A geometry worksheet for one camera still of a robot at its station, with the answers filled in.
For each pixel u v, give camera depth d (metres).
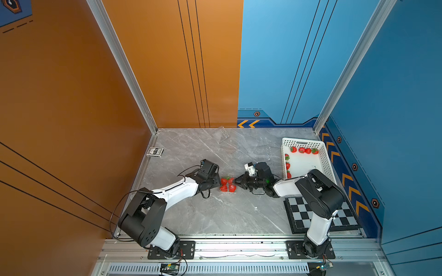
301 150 1.05
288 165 0.98
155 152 1.06
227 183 0.93
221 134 1.16
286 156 1.02
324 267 0.70
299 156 1.06
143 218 0.44
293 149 1.05
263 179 0.75
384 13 0.71
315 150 1.05
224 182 0.91
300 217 0.79
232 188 0.87
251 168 0.87
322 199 0.49
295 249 0.72
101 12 0.70
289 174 0.90
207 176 0.70
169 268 0.72
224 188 0.89
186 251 0.73
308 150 1.05
